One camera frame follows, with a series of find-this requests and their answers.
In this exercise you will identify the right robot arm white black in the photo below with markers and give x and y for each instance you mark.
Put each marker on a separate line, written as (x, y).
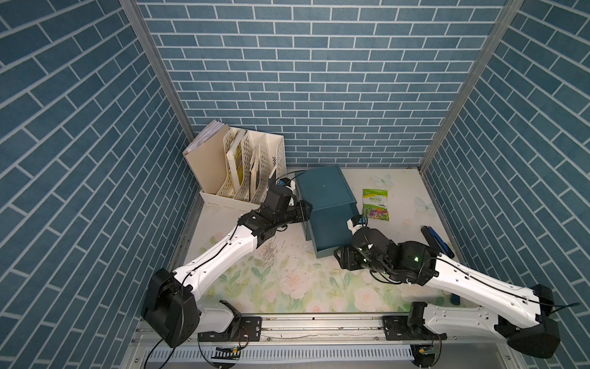
(518, 316)

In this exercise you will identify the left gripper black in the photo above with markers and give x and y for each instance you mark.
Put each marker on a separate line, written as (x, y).
(300, 211)

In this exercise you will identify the green flower seed bag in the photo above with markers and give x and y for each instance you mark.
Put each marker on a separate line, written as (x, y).
(375, 204)

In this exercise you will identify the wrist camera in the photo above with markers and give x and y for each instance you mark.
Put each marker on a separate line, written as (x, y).
(288, 183)
(357, 223)

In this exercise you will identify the yellow green booklet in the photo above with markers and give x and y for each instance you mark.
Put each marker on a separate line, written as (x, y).
(234, 156)

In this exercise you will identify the teal drawer cabinet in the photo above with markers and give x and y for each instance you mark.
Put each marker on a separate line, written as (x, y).
(333, 205)

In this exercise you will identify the black blue tool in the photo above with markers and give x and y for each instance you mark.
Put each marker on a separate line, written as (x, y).
(435, 241)

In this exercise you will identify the floral table mat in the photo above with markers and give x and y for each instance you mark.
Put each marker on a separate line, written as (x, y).
(285, 276)

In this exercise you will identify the beige folder with papers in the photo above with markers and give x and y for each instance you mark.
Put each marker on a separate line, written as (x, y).
(206, 157)

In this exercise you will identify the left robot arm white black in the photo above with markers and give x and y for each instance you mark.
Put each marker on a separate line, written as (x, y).
(172, 304)

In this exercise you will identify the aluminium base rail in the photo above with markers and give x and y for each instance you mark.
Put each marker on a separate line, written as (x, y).
(320, 341)

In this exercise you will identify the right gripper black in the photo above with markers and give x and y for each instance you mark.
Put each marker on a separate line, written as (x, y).
(345, 254)

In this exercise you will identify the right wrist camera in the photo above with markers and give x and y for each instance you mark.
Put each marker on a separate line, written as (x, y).
(357, 223)

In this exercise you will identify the cream mesh file organizer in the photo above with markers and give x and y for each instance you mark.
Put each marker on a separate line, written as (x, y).
(261, 152)

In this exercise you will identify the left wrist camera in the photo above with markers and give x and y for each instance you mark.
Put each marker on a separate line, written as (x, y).
(288, 183)

